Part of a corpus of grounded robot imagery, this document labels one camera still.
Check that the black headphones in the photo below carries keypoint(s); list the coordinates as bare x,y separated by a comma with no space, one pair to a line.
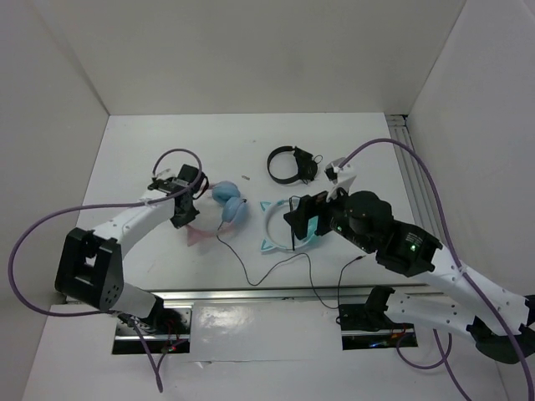
305,165

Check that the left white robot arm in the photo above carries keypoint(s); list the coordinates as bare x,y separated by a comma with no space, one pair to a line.
91,264

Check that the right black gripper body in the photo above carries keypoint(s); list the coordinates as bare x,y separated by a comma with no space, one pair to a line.
330,211

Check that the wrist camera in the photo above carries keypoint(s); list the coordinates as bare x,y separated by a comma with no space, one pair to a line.
162,175
341,175

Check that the aluminium table edge rail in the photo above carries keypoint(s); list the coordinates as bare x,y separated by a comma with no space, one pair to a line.
300,294

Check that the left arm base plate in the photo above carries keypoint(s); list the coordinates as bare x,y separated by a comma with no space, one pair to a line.
173,338

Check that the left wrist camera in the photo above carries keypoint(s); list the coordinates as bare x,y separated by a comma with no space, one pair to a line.
162,175

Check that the pink blue cat-ear headphones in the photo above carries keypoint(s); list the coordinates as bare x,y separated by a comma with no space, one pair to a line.
234,212

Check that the white teal cat-ear headphones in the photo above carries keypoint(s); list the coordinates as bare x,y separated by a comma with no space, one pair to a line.
277,235

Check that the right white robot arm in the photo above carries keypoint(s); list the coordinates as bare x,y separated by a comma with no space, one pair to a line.
497,321

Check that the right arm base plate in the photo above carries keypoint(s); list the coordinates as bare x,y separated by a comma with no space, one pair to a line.
361,331

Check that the aluminium side rail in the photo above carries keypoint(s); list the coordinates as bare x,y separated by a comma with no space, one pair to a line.
411,174

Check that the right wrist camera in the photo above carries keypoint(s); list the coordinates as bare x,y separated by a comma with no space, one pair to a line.
341,175

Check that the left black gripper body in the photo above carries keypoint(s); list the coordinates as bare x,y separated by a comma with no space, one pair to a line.
182,216

